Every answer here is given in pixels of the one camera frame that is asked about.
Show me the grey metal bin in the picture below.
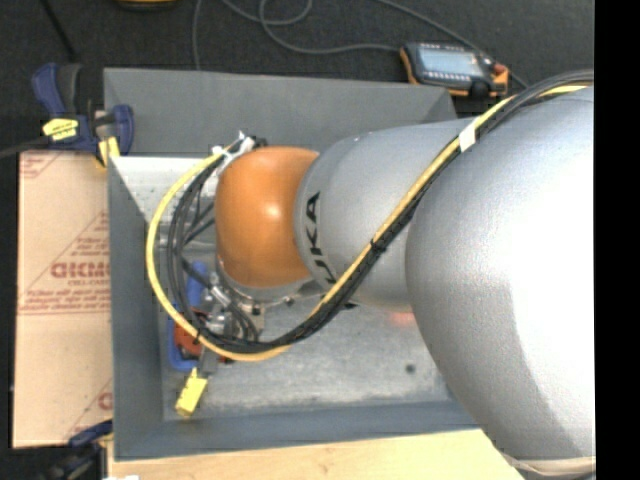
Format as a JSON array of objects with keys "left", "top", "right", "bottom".
[{"left": 102, "top": 66, "right": 496, "bottom": 462}]

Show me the brown cardboard board red print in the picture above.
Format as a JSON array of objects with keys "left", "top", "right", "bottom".
[{"left": 10, "top": 149, "right": 116, "bottom": 450}]

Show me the blue and orange tool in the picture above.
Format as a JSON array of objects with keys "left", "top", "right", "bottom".
[{"left": 166, "top": 260, "right": 211, "bottom": 372}]

